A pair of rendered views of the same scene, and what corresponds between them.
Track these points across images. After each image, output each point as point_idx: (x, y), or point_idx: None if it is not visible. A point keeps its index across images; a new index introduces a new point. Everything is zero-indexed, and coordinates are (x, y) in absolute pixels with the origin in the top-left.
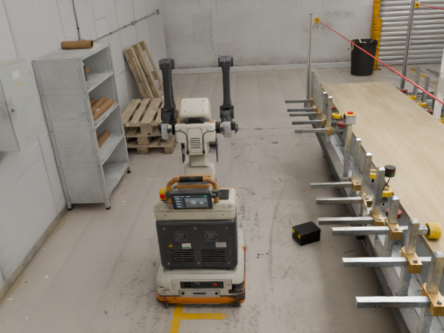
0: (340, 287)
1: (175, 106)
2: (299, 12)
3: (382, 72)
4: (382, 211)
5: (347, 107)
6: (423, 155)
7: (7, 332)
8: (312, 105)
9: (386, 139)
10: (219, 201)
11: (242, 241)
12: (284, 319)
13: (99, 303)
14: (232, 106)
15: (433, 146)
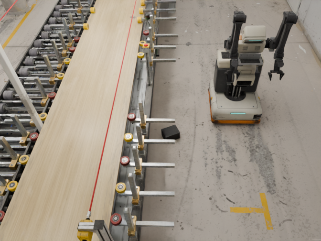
0: (159, 103)
1: (276, 49)
2: None
3: None
4: (136, 71)
5: (107, 155)
6: (102, 68)
7: (316, 83)
8: (138, 199)
9: (111, 87)
10: (225, 49)
11: (213, 100)
12: (189, 88)
13: (283, 95)
14: (228, 39)
15: (87, 77)
